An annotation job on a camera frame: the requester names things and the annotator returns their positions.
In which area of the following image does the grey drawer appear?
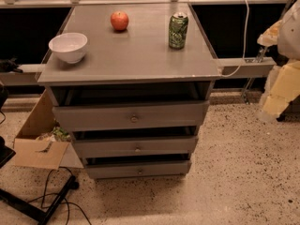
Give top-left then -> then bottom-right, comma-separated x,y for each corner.
73,136 -> 198,158
52,101 -> 209,132
85,160 -> 191,179

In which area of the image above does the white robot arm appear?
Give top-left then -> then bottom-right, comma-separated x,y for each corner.
257,0 -> 300,121

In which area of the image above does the grey drawer cabinet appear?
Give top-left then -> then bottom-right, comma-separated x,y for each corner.
38,4 -> 219,168

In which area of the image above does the grey bottom drawer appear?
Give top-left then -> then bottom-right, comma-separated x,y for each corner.
85,160 -> 191,179

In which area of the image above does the grey top drawer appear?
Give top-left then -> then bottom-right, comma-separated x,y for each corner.
52,101 -> 209,132

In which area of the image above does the green soda can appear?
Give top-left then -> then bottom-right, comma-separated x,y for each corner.
169,12 -> 188,50

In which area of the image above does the red apple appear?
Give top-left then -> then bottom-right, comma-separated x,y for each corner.
111,11 -> 129,31

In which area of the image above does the white bowl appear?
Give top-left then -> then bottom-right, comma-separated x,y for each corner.
49,33 -> 88,64

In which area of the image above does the cardboard box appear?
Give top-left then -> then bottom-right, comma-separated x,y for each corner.
13,92 -> 83,170

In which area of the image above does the black object at left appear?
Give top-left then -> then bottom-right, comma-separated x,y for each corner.
0,58 -> 23,73

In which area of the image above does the black stand base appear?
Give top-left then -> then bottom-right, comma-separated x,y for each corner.
0,174 -> 80,225

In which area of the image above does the black floor cable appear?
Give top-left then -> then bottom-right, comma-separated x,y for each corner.
27,166 -> 93,225

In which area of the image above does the white cable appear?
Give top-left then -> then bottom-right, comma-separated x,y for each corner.
220,0 -> 250,79

